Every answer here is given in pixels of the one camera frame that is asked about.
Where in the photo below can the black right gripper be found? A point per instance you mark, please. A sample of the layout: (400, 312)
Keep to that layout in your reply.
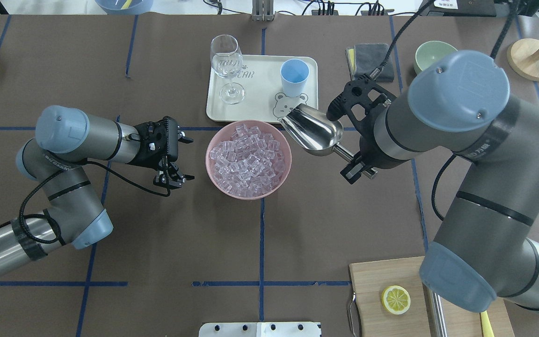
(376, 158)

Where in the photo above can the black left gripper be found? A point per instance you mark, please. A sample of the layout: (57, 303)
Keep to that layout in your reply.
(149, 160)

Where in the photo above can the steel ice scoop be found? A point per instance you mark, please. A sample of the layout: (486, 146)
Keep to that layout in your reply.
(313, 131)

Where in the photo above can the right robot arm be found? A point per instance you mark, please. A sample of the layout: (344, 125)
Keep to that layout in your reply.
(463, 103)

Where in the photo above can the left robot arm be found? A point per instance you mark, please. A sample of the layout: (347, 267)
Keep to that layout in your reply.
(64, 207)

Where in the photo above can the clear ice cubes pile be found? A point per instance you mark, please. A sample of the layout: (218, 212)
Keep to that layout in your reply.
(248, 159)

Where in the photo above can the light blue plastic cup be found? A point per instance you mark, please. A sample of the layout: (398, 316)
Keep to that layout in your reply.
(294, 74)

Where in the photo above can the wooden cup stand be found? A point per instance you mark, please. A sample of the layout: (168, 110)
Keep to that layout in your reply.
(523, 57)

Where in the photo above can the pink bowl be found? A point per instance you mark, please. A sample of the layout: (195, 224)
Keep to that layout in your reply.
(213, 175)

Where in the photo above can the clear wine glass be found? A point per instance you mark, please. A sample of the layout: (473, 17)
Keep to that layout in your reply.
(226, 62)

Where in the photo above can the grey folded cloth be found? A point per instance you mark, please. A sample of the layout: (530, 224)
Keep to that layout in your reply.
(364, 58)

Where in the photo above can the cream bear tray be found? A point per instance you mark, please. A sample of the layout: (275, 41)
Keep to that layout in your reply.
(264, 99)

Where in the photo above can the lemon half slice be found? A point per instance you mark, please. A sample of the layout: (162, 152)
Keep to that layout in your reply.
(395, 299)

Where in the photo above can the wooden cutting board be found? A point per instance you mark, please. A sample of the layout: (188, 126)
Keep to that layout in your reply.
(369, 279)

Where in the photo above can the green bowl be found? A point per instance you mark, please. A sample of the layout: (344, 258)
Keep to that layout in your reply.
(430, 52)

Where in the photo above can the blue bowl at edge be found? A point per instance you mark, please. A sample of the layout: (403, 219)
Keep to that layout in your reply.
(125, 7)

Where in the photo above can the steel rod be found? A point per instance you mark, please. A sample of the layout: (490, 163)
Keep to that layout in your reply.
(436, 310)

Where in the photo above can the white mounting plate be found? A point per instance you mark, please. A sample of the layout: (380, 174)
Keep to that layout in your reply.
(260, 329)

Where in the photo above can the yellow plastic knife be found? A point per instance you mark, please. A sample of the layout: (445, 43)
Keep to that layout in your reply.
(486, 326)

